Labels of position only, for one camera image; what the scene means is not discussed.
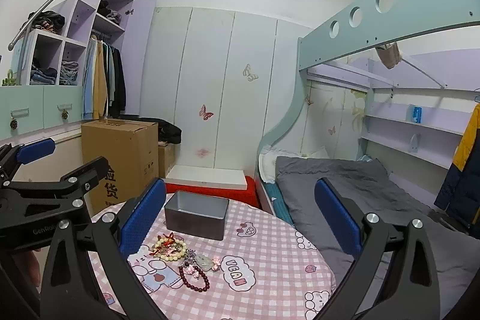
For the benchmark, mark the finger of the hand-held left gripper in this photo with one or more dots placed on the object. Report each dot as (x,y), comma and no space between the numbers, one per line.
(84,173)
(35,151)

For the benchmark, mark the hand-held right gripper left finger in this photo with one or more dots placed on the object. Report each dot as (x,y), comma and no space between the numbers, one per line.
(142,220)

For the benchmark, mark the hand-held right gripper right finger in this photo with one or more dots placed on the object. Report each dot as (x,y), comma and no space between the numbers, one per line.
(337,220)

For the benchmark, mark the red knot ornament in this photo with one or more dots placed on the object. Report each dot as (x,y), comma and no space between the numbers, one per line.
(164,247)

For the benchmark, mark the grey metal tin box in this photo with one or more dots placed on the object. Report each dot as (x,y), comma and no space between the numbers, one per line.
(195,222)

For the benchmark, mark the pink bow hair clip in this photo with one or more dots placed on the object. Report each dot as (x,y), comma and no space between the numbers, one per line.
(216,262)
(195,271)

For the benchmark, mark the pale jade pendant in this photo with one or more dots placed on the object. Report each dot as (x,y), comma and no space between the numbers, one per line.
(204,262)

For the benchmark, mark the person's left hand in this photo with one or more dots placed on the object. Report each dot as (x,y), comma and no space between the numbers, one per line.
(32,267)

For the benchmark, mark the beige low cabinet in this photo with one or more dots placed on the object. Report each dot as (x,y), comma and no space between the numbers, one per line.
(56,163)

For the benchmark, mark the pinecone drawer pull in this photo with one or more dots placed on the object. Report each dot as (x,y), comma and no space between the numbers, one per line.
(14,124)
(65,114)

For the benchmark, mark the large brown cardboard box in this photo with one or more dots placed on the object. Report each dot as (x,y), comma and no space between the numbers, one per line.
(120,155)

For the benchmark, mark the grey quilt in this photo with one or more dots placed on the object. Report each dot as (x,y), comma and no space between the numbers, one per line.
(356,177)

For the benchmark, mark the mint drawer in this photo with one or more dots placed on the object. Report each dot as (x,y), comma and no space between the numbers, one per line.
(63,97)
(22,102)

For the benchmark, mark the teal bed sheet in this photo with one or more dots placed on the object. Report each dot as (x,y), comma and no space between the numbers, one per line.
(281,203)

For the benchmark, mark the small brown cardboard box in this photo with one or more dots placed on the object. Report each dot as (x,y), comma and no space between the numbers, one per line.
(165,158)

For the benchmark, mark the green plush toy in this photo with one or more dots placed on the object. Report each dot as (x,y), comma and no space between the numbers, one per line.
(8,79)

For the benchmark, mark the dark folded jeans stack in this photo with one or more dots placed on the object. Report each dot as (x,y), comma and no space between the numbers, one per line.
(43,74)

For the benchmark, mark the white flat box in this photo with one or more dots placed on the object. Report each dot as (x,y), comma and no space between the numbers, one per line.
(206,175)

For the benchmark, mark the pink checked cartoon tablecloth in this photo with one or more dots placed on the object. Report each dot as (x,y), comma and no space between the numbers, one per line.
(262,248)

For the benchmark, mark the light blue shirt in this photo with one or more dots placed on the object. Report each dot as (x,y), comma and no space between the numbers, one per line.
(88,87)

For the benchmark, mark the light folded jeans stack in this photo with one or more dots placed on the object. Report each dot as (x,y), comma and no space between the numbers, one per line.
(69,74)

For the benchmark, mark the yellow hoodie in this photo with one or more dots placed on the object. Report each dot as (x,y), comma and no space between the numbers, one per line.
(100,87)

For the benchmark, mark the white pillow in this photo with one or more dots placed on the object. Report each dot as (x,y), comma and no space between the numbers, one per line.
(268,166)

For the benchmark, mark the faint pink butterfly sticker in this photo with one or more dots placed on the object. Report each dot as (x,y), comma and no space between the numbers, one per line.
(202,152)

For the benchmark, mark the red stool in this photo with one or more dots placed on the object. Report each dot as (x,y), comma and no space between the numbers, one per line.
(252,189)

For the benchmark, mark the black bag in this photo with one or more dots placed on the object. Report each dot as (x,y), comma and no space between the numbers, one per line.
(168,132)

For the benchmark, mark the black coat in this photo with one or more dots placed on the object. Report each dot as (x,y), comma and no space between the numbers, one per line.
(119,87)

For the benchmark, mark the white bookend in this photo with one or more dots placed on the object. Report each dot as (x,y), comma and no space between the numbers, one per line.
(414,144)

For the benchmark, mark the grey green garment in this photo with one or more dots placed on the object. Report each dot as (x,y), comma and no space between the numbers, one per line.
(107,55)

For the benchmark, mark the bright pink butterfly sticker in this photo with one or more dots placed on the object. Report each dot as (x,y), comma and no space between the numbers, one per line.
(205,113)

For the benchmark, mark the black clothes pile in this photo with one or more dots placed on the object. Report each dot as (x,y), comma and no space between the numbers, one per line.
(48,22)

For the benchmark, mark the lavender wardrobe door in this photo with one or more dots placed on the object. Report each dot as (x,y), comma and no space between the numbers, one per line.
(138,54)

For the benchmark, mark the blue can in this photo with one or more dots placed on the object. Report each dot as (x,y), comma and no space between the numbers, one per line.
(417,113)

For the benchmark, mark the lavender cubby shelf unit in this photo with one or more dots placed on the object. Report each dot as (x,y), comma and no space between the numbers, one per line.
(80,16)

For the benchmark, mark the yellow and navy jacket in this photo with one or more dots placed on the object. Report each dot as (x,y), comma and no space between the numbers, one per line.
(465,155)

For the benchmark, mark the grey folded clothes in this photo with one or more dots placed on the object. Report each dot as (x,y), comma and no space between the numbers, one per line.
(114,18)

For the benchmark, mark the white wardrobe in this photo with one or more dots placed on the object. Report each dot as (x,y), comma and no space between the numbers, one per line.
(210,80)

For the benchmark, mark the dark folded clothes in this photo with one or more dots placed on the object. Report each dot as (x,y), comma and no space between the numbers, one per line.
(105,9)

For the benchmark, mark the beige butterfly sticker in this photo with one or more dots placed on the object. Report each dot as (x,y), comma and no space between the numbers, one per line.
(250,73)

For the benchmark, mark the beige hanging pouch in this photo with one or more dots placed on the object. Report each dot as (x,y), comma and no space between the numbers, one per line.
(390,55)

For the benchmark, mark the lavender wall shelf unit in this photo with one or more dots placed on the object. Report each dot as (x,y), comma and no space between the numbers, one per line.
(442,128)

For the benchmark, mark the mint bunk bed frame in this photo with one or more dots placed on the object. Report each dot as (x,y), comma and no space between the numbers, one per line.
(375,24)

